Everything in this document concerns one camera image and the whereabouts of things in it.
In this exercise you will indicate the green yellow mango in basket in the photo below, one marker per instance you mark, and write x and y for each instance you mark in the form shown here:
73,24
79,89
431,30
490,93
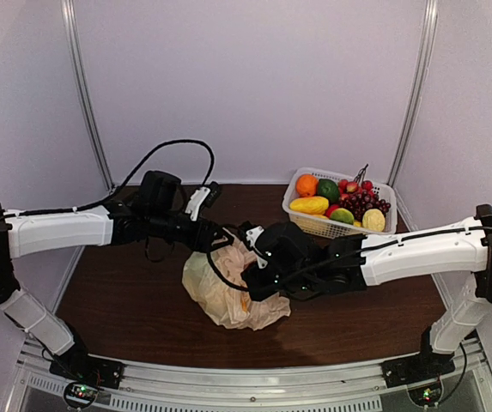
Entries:
342,215

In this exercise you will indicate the red grape bunch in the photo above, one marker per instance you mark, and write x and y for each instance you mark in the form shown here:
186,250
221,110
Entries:
359,203

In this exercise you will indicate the left aluminium corner post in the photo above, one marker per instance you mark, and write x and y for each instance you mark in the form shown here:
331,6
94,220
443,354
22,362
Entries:
70,25

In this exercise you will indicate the yellow lemon in basket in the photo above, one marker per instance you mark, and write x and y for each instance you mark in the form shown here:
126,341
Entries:
374,220

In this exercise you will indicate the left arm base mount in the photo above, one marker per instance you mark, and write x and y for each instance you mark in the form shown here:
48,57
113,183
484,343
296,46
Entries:
89,377

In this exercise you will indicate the orange in basket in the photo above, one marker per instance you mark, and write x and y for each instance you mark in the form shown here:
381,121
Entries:
306,185

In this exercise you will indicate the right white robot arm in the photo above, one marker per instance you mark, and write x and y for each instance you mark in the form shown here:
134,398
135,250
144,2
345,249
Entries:
358,261

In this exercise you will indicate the beige plastic bag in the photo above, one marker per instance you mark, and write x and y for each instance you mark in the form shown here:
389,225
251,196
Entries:
226,306

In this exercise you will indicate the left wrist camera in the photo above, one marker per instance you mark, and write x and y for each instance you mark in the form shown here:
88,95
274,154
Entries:
203,197

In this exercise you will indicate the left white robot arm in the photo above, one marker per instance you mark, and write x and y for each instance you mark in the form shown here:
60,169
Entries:
23,233

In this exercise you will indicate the red apple in basket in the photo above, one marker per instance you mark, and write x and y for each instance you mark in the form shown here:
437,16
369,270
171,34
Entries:
331,209

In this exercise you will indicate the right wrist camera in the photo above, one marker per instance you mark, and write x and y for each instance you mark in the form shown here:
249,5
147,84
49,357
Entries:
251,234

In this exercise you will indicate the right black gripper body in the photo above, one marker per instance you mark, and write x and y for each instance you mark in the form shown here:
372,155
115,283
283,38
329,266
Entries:
289,281

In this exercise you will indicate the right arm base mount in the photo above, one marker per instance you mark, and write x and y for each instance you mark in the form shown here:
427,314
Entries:
422,378

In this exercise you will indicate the aluminium corner post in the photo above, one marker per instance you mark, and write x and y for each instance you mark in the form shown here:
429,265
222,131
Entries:
70,25
423,60

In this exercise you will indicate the green lime in basket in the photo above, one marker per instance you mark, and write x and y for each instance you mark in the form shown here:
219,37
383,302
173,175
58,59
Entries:
328,189

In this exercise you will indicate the red cherries in basket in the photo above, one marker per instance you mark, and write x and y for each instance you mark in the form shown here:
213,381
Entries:
351,186

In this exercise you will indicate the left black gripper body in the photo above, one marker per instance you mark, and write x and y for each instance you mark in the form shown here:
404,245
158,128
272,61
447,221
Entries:
160,227

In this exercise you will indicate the right aluminium corner post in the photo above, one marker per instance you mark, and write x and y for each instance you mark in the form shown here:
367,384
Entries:
423,60

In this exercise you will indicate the aluminium front rail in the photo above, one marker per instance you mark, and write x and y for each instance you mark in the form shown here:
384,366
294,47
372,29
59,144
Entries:
358,386

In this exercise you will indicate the white plastic basket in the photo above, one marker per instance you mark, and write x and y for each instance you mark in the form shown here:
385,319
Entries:
320,225

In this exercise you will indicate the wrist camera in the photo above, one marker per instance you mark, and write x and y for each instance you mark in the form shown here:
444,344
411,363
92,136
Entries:
251,234
203,197

